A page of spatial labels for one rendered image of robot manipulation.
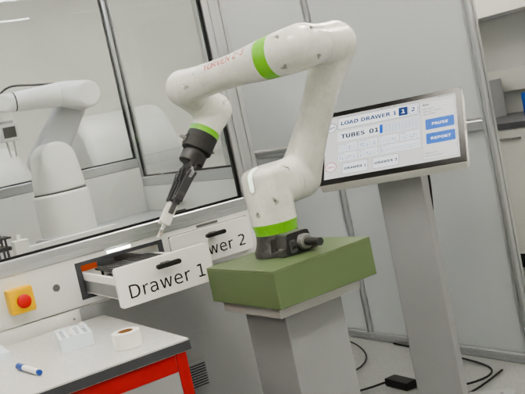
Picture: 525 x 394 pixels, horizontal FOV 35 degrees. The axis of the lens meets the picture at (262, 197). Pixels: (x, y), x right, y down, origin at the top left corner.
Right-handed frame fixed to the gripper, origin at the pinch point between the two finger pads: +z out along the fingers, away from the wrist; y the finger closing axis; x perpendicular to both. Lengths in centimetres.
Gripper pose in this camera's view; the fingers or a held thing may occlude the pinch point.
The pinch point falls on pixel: (168, 213)
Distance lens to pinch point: 242.7
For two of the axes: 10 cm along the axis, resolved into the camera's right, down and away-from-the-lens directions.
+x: 8.3, 4.4, 3.3
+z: -3.7, 8.9, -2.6
